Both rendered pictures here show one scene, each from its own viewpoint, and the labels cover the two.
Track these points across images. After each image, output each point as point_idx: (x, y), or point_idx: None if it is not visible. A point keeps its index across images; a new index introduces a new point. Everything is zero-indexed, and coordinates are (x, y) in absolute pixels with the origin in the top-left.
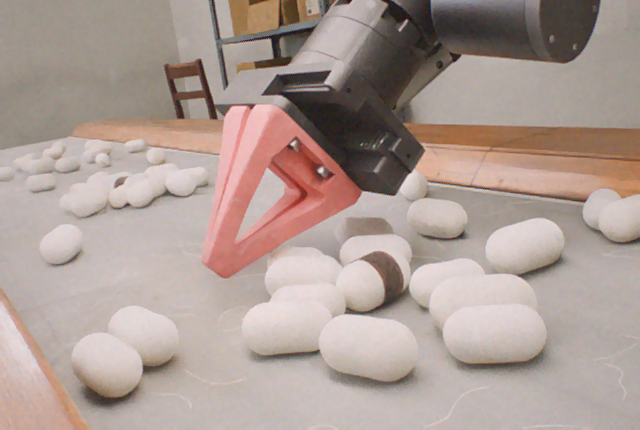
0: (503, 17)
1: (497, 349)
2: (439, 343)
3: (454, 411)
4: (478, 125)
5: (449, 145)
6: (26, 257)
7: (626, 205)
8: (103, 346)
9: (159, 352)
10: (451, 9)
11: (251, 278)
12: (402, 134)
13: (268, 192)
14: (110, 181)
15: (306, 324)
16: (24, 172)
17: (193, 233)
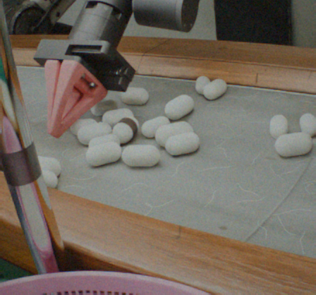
0: (166, 17)
1: (185, 149)
2: (161, 150)
3: (177, 171)
4: (128, 36)
5: (120, 52)
6: None
7: (213, 85)
8: (42, 172)
9: (57, 171)
10: (142, 11)
11: (61, 135)
12: (128, 66)
13: (26, 86)
14: None
15: (113, 151)
16: None
17: None
